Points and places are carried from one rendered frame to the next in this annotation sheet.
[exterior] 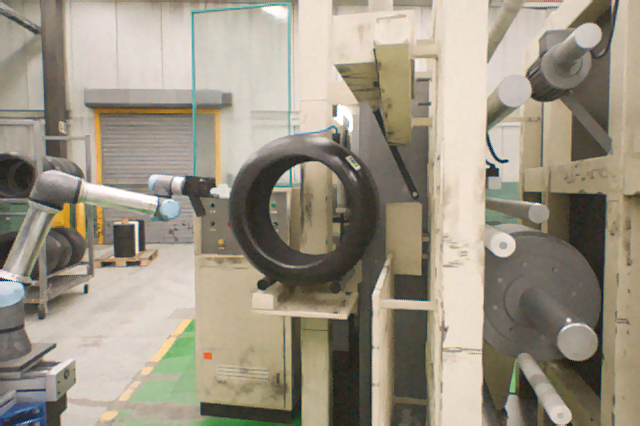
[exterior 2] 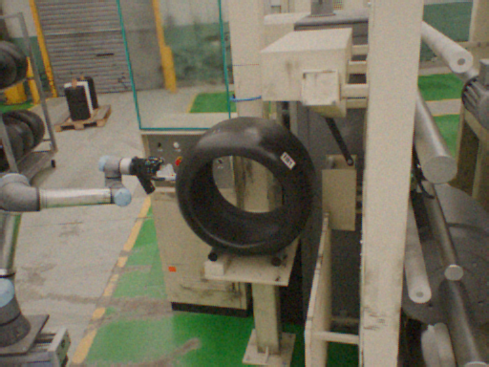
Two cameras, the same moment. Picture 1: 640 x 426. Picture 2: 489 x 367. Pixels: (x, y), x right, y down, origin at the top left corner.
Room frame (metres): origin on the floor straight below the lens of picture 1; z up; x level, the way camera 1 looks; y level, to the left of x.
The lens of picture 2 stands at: (0.08, -0.07, 1.94)
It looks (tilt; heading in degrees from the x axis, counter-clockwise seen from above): 23 degrees down; 4
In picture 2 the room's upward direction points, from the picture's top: 5 degrees counter-clockwise
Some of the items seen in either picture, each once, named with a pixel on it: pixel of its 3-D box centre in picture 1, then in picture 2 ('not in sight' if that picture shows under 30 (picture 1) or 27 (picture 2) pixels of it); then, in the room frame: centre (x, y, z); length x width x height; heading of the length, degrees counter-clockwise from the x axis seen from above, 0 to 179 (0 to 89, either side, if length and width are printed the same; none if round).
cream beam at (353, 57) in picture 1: (379, 64); (311, 60); (1.67, -0.22, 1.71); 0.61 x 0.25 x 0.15; 168
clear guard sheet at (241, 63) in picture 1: (240, 98); (173, 40); (2.45, 0.42, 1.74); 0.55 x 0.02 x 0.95; 78
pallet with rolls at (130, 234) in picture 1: (128, 239); (81, 100); (7.93, 3.34, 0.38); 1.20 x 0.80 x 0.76; 11
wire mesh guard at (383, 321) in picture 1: (386, 364); (321, 323); (1.56, -0.23, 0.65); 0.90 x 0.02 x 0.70; 168
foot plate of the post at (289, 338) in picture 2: not in sight; (269, 346); (2.11, 0.01, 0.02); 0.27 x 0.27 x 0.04; 78
